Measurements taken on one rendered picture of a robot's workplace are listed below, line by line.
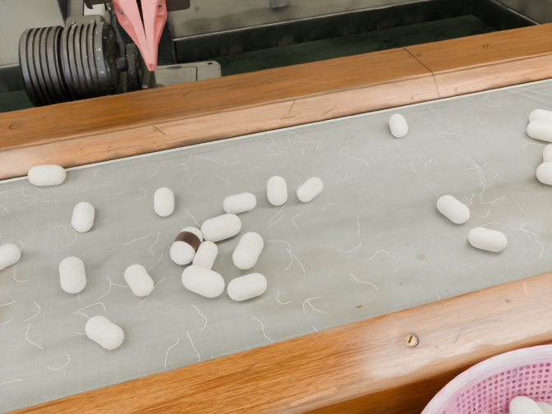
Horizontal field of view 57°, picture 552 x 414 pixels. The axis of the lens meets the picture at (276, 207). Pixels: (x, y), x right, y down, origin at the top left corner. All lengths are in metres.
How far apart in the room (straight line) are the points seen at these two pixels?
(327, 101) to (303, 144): 0.07
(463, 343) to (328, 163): 0.26
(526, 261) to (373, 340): 0.17
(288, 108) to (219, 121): 0.08
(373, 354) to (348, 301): 0.07
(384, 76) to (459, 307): 0.37
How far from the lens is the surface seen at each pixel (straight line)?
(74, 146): 0.62
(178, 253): 0.44
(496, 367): 0.37
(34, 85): 0.83
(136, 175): 0.57
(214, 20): 2.61
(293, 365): 0.36
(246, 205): 0.49
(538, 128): 0.63
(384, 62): 0.72
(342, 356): 0.36
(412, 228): 0.49
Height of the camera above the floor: 1.07
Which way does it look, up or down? 40 degrees down
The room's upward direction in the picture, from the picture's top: 4 degrees counter-clockwise
